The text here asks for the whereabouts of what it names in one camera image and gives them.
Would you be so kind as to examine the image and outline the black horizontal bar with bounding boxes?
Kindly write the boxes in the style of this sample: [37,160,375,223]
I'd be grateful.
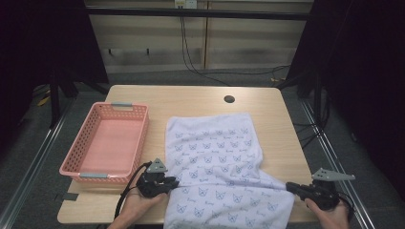
[85,7,314,22]

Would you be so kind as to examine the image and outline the black floor cables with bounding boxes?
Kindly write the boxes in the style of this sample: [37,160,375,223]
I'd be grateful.
[292,89,330,149]

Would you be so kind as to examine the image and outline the hand-held gripper cable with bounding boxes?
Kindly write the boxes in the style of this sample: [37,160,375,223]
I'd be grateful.
[336,190,356,221]
[114,161,153,219]

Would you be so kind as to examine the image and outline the left hand-held gripper cable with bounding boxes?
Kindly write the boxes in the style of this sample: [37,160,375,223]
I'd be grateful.
[114,161,153,219]

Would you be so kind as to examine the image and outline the pink plastic basket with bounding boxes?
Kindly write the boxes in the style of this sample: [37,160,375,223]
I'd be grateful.
[58,101,151,186]

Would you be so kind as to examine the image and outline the person's left hand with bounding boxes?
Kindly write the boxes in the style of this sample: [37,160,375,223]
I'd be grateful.
[113,187,170,227]

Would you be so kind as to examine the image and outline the person's right hand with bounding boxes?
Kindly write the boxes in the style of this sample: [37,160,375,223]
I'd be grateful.
[305,198,350,229]

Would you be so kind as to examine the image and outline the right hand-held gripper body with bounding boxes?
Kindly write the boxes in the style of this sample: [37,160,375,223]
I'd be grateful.
[304,167,356,211]

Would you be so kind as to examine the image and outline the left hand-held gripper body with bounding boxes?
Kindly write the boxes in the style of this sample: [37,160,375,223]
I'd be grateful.
[137,157,168,198]

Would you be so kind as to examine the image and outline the black wall cable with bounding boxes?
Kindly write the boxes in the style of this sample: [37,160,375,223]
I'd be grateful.
[180,15,291,87]

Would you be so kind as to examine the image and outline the white power outlet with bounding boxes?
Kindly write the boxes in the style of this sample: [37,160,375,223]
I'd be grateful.
[174,0,199,10]

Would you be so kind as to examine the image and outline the right hand-held gripper cable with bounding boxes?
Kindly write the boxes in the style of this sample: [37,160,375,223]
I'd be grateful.
[336,190,356,221]

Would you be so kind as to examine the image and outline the white printed towel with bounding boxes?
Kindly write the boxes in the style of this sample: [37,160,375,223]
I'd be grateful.
[162,112,296,229]

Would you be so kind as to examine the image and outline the dark curtain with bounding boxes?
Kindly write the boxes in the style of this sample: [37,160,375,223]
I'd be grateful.
[286,0,405,199]
[0,0,110,154]

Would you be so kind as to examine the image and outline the metal floor rail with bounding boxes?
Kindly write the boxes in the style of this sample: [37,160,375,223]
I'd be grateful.
[300,99,377,229]
[0,98,76,229]

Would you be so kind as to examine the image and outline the yellow floor object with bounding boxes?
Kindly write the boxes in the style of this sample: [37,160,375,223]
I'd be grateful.
[36,94,52,107]

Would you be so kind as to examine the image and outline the black metal stand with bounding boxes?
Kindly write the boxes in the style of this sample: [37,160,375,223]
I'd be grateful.
[49,72,62,129]

